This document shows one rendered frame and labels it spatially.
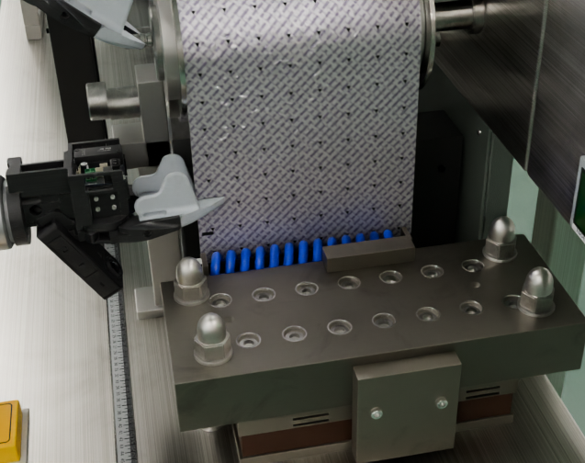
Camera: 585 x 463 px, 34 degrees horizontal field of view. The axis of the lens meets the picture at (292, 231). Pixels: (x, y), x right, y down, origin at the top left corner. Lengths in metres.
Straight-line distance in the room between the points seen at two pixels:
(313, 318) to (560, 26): 0.35
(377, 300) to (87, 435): 0.33
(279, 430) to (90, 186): 0.30
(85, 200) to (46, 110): 0.76
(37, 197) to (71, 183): 0.05
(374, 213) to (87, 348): 0.37
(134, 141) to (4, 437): 0.33
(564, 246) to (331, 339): 0.52
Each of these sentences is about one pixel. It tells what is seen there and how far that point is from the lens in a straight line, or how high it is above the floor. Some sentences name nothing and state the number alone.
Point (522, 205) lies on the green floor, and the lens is 3.14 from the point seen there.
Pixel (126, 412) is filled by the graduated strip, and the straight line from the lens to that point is 1.05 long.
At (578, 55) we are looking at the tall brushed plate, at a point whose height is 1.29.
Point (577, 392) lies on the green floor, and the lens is 2.46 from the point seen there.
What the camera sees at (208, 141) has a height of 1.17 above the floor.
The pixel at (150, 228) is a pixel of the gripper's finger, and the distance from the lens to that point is 0.96.
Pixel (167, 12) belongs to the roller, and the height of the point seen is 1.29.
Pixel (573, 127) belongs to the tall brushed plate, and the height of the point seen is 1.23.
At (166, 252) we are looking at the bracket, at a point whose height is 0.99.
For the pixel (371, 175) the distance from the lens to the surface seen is 1.02.
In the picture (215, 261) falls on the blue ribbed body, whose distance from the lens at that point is 1.01.
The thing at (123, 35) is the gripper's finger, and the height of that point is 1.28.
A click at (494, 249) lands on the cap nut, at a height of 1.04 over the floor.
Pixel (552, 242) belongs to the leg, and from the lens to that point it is 1.34.
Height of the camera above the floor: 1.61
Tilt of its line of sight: 33 degrees down
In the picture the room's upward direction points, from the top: 2 degrees counter-clockwise
